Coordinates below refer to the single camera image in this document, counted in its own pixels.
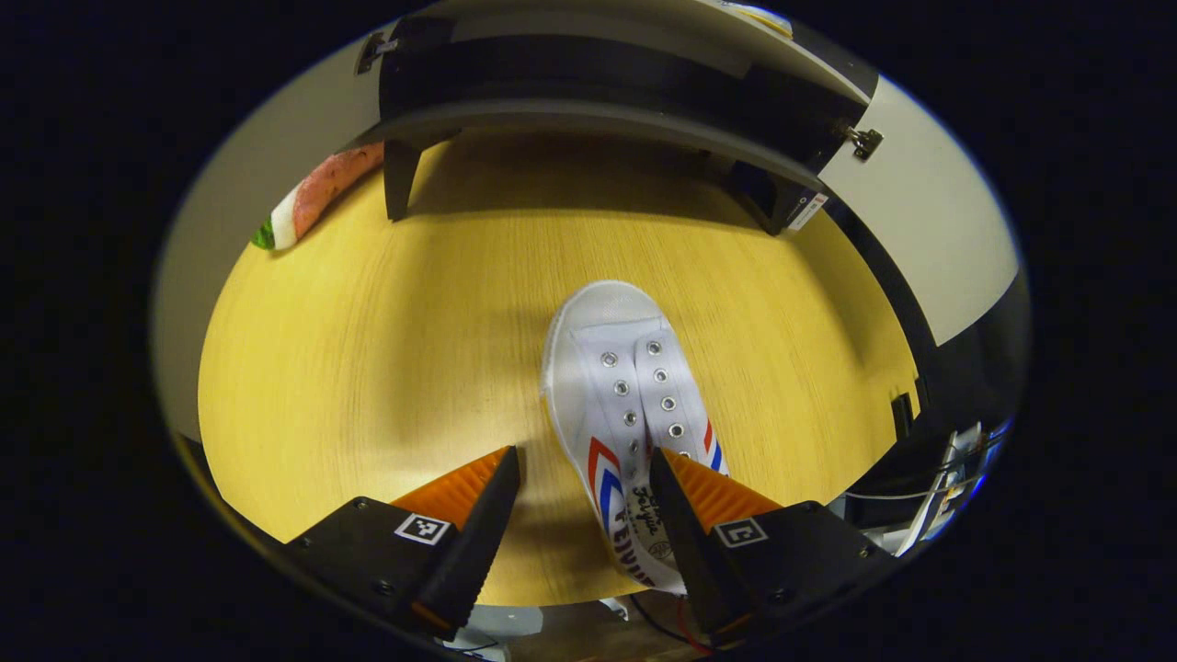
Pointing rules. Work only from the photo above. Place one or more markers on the metal door hinge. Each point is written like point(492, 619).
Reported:
point(862, 141)
point(372, 51)

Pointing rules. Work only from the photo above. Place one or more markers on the white shoe cabinet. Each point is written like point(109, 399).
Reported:
point(598, 83)

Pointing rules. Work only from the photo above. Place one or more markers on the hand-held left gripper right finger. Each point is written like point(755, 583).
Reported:
point(685, 552)

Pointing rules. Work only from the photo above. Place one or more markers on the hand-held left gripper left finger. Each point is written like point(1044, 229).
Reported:
point(478, 552)

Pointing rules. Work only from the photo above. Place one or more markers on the black table clamp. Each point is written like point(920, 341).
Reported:
point(902, 416)

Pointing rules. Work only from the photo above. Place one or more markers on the white canvas shoe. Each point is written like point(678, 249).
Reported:
point(616, 368)

